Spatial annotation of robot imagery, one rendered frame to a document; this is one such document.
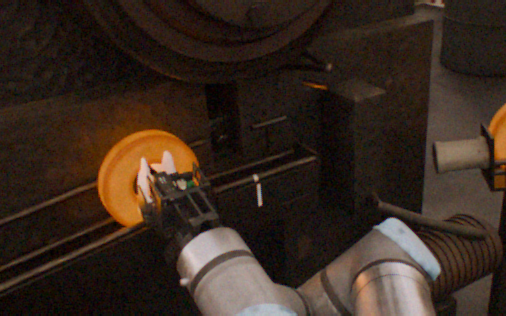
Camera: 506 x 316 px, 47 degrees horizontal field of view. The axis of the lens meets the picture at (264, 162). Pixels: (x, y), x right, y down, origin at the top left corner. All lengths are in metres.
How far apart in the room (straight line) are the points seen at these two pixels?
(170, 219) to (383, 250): 0.28
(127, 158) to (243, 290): 0.30
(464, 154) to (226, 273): 0.56
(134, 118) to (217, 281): 0.35
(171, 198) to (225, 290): 0.16
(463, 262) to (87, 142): 0.69
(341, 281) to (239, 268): 0.13
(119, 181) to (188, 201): 0.15
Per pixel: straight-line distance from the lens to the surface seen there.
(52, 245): 0.95
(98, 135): 0.93
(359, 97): 1.03
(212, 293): 0.69
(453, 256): 1.13
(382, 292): 0.64
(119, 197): 0.90
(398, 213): 1.09
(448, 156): 1.10
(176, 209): 0.77
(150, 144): 0.88
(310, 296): 0.75
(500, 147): 1.12
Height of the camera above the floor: 1.16
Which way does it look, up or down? 27 degrees down
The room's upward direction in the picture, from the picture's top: 4 degrees counter-clockwise
